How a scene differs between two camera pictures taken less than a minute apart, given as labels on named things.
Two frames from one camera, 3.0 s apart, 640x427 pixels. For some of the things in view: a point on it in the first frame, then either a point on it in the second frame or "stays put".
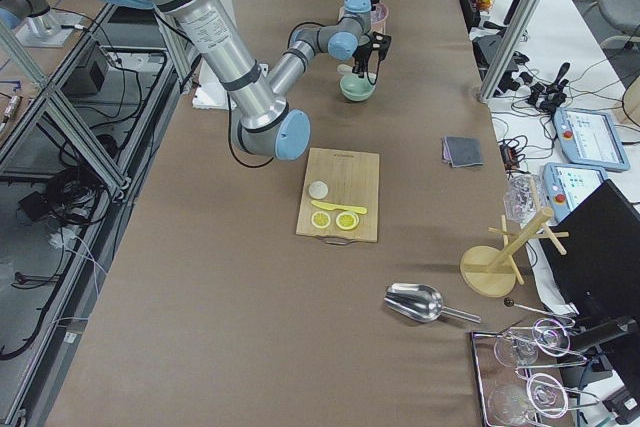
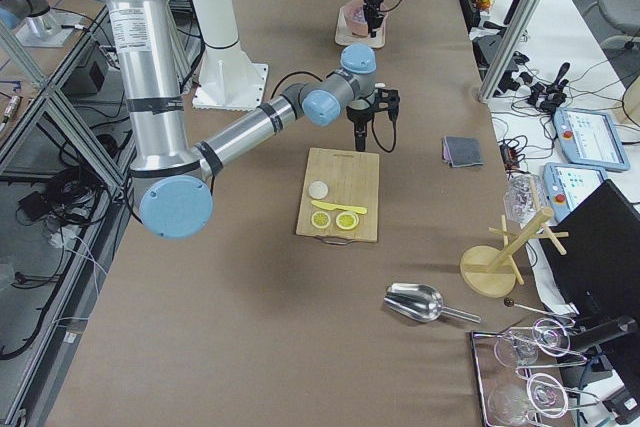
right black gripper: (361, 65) to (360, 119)
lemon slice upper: (320, 219) stays put
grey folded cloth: (461, 152) stays put
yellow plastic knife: (329, 206) stays put
